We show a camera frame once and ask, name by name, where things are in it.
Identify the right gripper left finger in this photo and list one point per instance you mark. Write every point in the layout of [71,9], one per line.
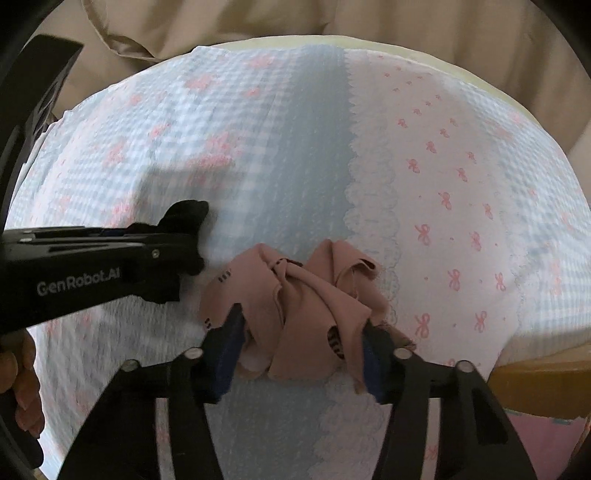
[118,438]

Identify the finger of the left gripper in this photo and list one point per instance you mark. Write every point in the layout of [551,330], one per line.
[36,256]
[136,233]

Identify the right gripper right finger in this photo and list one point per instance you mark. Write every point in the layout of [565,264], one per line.
[476,438]

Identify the person left hand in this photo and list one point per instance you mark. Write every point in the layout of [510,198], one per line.
[19,377]

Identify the pink cardboard box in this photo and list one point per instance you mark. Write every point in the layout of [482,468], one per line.
[548,402]

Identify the blue pink checked bedsheet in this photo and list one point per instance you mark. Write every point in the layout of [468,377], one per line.
[470,207]

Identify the green mattress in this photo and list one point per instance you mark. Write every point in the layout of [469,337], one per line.
[415,60]

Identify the beige curtain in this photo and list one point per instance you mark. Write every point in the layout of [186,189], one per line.
[513,45]

